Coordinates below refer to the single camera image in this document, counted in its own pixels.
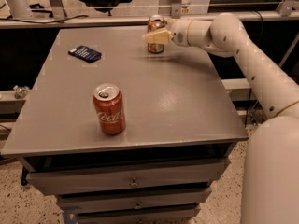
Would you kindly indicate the top grey drawer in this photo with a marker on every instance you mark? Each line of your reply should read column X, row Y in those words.
column 128, row 176

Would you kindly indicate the small crumpled clear object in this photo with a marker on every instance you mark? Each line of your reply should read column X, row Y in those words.
column 21, row 92

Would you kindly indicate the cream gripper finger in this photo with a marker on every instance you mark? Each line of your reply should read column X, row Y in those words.
column 160, row 36

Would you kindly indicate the grey drawer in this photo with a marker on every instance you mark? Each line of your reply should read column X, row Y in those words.
column 128, row 176
column 134, row 200
column 139, row 216

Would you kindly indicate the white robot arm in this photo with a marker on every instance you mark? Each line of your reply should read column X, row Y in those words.
column 270, row 191

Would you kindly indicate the orange soda can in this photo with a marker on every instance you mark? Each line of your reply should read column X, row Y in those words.
column 156, row 22

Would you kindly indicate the dark blue snack packet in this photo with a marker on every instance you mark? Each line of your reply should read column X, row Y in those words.
column 86, row 54

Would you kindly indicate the grey drawer cabinet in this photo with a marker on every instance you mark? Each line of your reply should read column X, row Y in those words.
column 121, row 136

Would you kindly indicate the red Coca-Cola can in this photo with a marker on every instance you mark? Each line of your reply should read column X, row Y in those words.
column 108, row 104

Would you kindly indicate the middle grey drawer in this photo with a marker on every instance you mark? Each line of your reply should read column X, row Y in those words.
column 134, row 200

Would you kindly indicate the bottom grey drawer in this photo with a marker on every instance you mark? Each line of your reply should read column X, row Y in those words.
column 139, row 216

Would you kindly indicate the grey metal rail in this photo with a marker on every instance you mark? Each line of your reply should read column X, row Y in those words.
column 86, row 21

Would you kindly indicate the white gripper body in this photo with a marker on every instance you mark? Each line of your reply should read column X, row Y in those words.
column 179, row 32

